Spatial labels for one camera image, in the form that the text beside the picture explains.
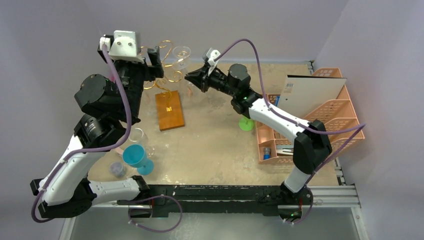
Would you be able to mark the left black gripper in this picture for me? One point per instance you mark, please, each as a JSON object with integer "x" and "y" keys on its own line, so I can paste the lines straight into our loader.
{"x": 154, "y": 70}

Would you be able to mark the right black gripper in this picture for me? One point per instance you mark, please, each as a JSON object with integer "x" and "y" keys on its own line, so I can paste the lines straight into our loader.
{"x": 207, "y": 78}

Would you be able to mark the clear wine glass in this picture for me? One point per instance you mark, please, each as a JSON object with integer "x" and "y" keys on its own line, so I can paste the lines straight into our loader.
{"x": 182, "y": 57}
{"x": 139, "y": 137}
{"x": 189, "y": 89}

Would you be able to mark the green plastic goblet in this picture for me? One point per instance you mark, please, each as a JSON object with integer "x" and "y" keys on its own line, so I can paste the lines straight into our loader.
{"x": 246, "y": 124}

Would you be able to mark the blue plastic goblet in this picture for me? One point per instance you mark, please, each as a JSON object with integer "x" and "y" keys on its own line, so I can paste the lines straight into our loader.
{"x": 136, "y": 157}

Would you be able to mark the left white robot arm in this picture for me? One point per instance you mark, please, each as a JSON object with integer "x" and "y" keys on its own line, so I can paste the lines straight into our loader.
{"x": 110, "y": 107}

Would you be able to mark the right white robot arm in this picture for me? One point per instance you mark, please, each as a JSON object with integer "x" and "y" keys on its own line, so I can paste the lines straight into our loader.
{"x": 310, "y": 145}

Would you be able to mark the wooden rack base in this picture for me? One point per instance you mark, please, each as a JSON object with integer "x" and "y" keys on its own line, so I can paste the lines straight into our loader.
{"x": 173, "y": 119}

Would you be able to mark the small grey jar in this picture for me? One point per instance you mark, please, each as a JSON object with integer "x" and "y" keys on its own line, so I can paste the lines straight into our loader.
{"x": 117, "y": 169}

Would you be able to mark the grey board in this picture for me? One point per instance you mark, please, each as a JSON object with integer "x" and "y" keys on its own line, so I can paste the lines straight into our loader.
{"x": 301, "y": 95}

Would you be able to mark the gold wire wine glass rack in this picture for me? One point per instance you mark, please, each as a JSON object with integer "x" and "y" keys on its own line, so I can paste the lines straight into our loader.
{"x": 171, "y": 76}

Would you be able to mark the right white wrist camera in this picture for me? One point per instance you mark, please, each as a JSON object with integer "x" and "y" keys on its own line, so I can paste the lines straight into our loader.
{"x": 211, "y": 57}

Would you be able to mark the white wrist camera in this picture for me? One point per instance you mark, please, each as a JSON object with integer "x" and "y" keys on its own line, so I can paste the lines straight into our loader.
{"x": 211, "y": 57}
{"x": 122, "y": 45}

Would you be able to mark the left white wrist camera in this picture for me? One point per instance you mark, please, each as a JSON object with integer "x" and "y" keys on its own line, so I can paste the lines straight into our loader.
{"x": 122, "y": 45}

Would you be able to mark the blue grey hose connector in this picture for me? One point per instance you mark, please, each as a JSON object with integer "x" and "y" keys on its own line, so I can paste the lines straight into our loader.
{"x": 266, "y": 153}

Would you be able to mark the black aluminium base frame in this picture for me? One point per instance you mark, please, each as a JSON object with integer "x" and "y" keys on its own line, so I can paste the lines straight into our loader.
{"x": 267, "y": 200}

